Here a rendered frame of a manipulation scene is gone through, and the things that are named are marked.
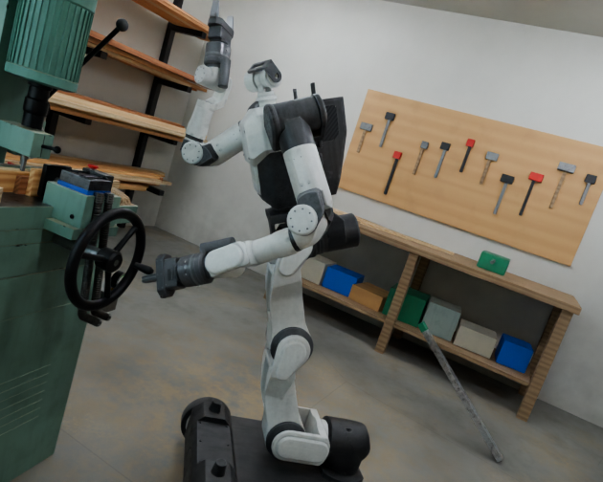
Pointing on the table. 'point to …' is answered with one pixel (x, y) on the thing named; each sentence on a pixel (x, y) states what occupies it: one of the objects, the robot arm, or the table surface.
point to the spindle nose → (35, 105)
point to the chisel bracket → (22, 139)
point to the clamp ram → (50, 176)
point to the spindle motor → (50, 41)
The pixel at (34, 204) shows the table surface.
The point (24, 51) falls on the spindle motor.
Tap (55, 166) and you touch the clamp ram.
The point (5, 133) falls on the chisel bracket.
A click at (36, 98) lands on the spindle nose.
